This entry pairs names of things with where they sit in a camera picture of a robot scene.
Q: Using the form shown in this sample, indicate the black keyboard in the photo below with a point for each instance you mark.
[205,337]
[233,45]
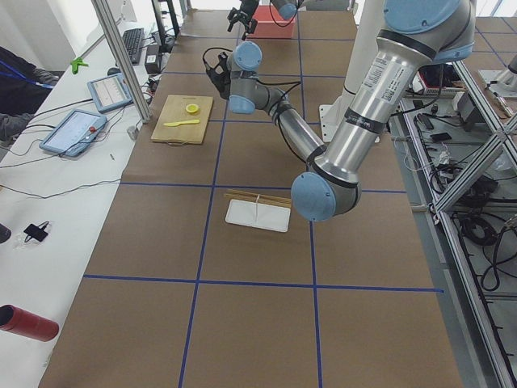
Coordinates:
[133,43]

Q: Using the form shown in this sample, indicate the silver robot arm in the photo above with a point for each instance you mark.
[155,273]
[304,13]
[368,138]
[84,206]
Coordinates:
[337,5]
[408,36]

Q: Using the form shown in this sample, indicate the far blue teach pendant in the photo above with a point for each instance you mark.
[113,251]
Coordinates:
[109,93]

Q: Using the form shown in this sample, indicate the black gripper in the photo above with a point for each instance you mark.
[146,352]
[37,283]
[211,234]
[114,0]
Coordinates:
[246,6]
[221,83]

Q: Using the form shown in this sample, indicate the seated person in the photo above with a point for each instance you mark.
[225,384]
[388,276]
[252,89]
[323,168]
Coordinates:
[24,87]

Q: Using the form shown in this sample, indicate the blue teach pendant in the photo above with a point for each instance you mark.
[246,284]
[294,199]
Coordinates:
[74,133]
[109,93]

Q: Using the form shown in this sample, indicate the green plastic clamp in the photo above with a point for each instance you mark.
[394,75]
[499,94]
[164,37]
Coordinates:
[76,64]

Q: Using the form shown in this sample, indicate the white rectangular tray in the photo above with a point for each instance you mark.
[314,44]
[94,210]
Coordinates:
[270,217]

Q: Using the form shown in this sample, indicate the wooden rack stick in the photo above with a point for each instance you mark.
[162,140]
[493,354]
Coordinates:
[267,200]
[236,192]

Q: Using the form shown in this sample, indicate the wooden rack stick near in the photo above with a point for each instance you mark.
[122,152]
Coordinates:
[267,200]

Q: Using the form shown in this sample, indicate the yellow lemon slice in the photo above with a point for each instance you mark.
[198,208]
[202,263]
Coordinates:
[192,108]

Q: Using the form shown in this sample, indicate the red bottle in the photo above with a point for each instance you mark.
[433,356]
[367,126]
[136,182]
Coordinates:
[21,322]

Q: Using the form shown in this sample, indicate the yellow plastic knife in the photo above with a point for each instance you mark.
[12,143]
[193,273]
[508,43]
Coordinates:
[182,122]

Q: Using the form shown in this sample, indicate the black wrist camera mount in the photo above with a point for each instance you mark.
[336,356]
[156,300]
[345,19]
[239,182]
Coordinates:
[249,25]

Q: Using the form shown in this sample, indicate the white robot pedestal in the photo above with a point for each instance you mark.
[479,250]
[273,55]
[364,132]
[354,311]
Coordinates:
[363,52]

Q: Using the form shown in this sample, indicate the bamboo cutting board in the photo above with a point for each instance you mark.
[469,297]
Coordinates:
[174,110]

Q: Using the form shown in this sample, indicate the aluminium frame post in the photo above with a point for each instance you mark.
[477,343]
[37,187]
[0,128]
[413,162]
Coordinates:
[118,50]

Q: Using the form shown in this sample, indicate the black power adapter box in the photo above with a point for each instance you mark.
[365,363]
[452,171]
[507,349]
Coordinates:
[153,59]

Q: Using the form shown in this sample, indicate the small black device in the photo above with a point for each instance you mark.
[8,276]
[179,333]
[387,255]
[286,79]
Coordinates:
[36,232]

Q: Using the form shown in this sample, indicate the wooden rack stick far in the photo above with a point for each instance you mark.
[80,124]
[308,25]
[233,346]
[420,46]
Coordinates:
[236,192]

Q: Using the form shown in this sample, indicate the near blue teach pendant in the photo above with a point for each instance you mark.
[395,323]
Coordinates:
[74,133]

